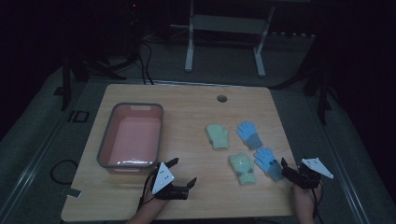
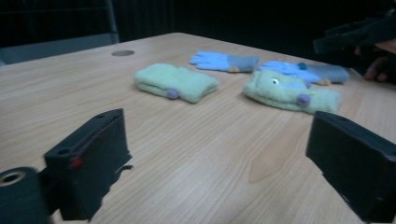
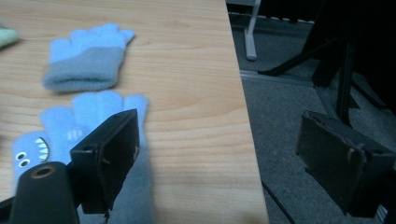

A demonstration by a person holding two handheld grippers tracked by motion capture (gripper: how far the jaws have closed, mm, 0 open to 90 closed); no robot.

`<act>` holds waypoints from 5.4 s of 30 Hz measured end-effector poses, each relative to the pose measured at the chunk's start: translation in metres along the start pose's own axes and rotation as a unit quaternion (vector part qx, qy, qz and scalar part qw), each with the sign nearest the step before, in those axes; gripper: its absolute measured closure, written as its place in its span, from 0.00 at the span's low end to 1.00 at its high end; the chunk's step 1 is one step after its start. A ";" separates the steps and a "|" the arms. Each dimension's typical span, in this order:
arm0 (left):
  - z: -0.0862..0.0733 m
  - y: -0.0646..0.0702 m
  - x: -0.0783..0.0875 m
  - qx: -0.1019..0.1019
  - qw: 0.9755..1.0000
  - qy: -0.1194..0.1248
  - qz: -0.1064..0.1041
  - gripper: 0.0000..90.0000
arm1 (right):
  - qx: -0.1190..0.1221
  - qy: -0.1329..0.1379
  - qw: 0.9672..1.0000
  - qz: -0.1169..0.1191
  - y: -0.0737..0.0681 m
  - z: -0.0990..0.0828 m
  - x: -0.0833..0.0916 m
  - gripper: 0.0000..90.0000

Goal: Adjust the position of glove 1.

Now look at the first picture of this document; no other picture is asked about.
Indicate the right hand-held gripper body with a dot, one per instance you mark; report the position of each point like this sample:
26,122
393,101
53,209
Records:
316,166

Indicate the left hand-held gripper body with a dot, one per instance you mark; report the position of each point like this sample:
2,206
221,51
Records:
163,177

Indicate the blue glove with dark dots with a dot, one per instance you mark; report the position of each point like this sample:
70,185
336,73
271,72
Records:
267,161

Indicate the green mitten with face print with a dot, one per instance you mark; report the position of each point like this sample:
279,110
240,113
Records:
243,169

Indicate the blue glove with grey cuff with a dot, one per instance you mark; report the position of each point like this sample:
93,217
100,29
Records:
249,133

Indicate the pink basin with grey rim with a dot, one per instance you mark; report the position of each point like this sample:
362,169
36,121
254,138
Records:
132,137

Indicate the plain green mitten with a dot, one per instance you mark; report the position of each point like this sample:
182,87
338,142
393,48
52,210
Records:
218,137

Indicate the person's left hand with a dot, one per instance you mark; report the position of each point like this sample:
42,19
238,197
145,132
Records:
152,203

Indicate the person's right hand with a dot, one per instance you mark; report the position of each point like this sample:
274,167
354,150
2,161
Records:
303,199

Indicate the black stand with angled legs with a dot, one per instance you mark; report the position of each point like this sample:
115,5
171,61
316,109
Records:
322,93

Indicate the grey round desk grommet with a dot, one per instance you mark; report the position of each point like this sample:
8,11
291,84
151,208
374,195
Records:
222,99

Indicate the black tripod stand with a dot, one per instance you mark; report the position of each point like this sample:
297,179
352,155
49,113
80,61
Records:
81,70

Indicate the black rectangular floor bracket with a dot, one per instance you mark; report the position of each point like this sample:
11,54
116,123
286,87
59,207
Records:
78,116

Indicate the white metal stand frame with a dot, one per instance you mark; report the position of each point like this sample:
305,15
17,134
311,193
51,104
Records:
227,24

